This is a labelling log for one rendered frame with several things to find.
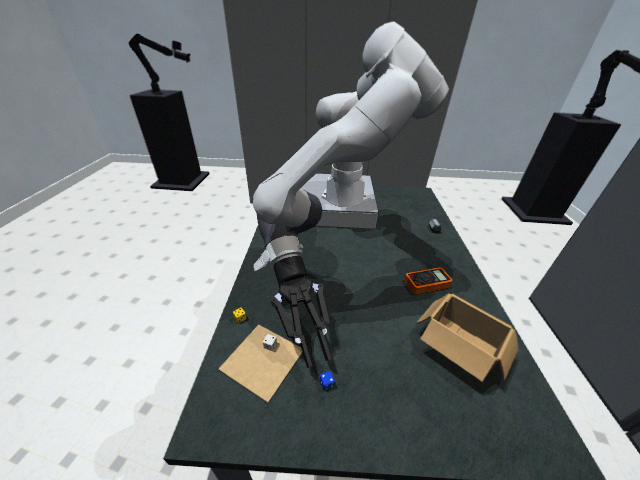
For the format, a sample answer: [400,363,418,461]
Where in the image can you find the blue die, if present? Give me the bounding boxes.
[320,371,335,390]

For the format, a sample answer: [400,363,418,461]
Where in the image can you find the tan square mat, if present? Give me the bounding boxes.
[219,325,303,403]

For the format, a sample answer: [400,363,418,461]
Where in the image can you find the white die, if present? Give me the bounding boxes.
[263,334,277,351]

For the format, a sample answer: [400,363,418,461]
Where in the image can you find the yellow die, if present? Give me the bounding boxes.
[233,308,246,323]

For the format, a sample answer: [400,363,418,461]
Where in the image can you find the orange rectangular block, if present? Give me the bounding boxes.
[404,268,452,294]

